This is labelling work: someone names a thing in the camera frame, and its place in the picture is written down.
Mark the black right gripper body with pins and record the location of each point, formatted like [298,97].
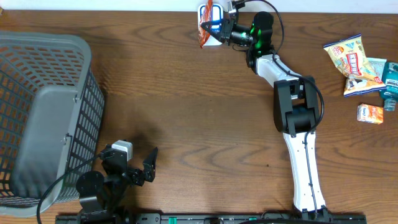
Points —
[236,32]

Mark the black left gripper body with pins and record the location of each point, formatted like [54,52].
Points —
[134,177]

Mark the red snack bar wrapper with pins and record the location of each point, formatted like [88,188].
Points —
[205,13]

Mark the large yellow snack bag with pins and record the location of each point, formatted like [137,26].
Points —
[349,57]

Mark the light green snack pouch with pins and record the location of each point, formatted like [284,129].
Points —
[378,65]

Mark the small orange tissue pack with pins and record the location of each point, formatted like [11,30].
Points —
[370,114]

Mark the teal mouthwash bottle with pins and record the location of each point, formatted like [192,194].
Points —
[389,95]

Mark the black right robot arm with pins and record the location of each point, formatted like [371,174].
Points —
[298,105]

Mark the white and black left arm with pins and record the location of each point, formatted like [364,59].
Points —
[100,195]

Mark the grey plastic basket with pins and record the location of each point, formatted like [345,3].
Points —
[51,112]

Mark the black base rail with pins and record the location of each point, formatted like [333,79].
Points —
[156,218]

